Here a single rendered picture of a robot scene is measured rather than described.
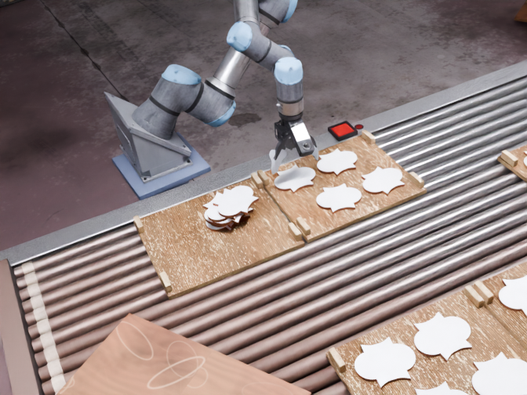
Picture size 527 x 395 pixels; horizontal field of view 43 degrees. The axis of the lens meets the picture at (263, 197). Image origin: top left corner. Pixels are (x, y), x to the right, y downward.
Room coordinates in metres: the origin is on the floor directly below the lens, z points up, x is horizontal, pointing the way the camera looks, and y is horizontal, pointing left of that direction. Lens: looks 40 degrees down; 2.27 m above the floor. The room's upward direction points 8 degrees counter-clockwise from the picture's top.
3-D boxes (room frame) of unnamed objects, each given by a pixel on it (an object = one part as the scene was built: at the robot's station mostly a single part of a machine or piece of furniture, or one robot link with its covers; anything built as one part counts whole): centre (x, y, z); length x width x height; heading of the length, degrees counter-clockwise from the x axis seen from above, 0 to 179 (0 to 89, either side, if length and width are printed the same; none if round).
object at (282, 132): (1.66, -0.11, 1.14); 0.09 x 0.08 x 0.12; 18
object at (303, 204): (1.61, -0.24, 0.93); 0.41 x 0.35 x 0.02; 111
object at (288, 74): (1.65, -0.12, 1.30); 0.09 x 0.08 x 0.11; 4
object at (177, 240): (1.46, 0.15, 0.93); 0.41 x 0.35 x 0.02; 109
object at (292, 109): (1.65, -0.11, 1.22); 0.08 x 0.08 x 0.05
